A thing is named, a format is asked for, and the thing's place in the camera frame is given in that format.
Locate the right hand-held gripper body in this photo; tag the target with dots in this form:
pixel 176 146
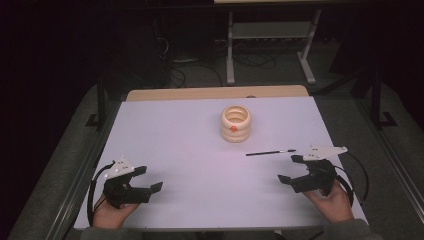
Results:
pixel 320 175

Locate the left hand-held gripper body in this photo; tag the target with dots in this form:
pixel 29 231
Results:
pixel 120 195

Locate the black pen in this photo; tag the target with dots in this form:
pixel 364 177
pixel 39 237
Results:
pixel 266 153

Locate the cream ribbed pen holder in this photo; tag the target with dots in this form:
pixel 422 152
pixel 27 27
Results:
pixel 235 131

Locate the person's left hand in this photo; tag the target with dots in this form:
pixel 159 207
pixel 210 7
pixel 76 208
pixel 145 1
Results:
pixel 110 216

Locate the person's right hand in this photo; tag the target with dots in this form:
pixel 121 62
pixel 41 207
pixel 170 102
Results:
pixel 335 206

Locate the white table sheet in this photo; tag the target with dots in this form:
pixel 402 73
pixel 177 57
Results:
pixel 200 173

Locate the black metal stand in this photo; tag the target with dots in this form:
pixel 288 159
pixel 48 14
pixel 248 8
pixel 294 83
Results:
pixel 376 100
pixel 101 100

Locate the wooden table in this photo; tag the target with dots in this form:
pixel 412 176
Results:
pixel 200 93

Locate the aluminium rail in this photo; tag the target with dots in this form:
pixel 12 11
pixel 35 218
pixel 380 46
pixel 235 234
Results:
pixel 76 180

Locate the white metal desk frame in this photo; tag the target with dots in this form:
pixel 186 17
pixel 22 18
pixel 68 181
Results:
pixel 230 50

